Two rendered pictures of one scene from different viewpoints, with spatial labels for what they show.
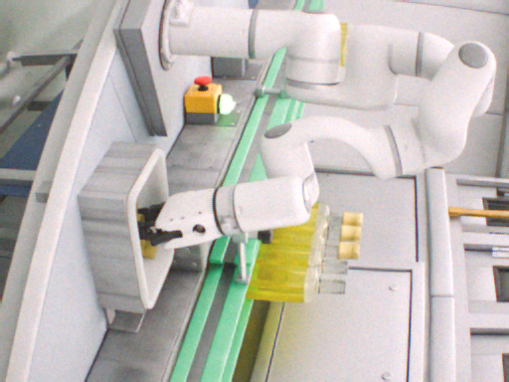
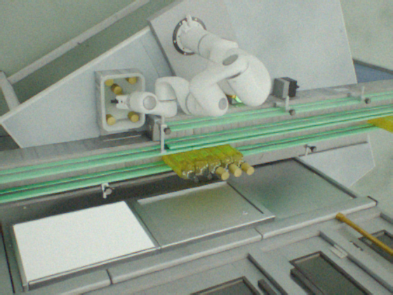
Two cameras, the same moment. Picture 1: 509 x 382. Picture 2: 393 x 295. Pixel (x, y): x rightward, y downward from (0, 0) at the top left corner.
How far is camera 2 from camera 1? 132 cm
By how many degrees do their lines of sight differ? 45
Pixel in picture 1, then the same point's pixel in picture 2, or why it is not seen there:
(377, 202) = (314, 193)
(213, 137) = not seen: hidden behind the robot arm
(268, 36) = (203, 45)
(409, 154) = (189, 102)
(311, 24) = (215, 42)
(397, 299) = (236, 216)
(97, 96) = (126, 43)
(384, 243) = (283, 205)
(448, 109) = (196, 79)
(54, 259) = (66, 82)
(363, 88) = not seen: hidden behind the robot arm
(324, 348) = (180, 207)
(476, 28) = not seen: outside the picture
